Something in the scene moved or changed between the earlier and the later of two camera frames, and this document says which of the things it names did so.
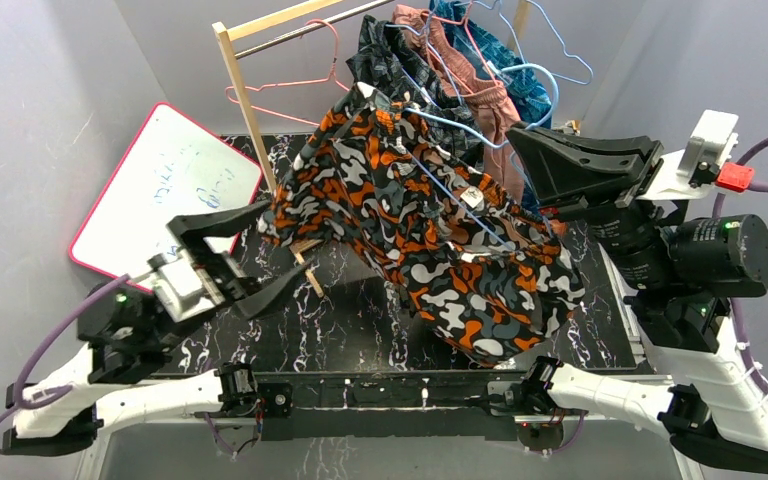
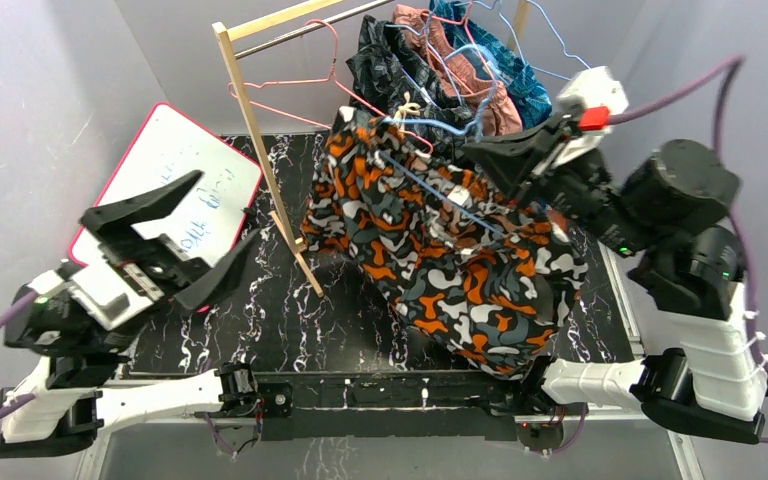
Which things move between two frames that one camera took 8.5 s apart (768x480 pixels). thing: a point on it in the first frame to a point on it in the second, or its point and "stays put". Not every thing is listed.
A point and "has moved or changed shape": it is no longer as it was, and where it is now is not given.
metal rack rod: [241, 53] stays put
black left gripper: [229, 279] to [155, 263]
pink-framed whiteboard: [173, 168] stays put
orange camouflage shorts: [379, 191] has moved or changed shape
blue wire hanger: [520, 132] to [443, 191]
